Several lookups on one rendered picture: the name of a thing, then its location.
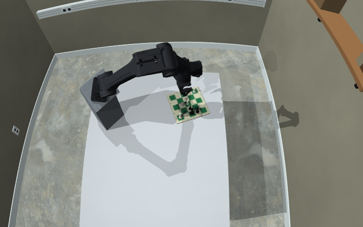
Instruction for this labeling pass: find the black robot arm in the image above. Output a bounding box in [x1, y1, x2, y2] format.
[91, 42, 203, 102]

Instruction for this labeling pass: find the green and cream chessboard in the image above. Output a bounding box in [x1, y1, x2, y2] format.
[166, 86, 210, 124]

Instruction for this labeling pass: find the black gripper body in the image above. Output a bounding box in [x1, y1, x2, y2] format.
[175, 75, 191, 93]

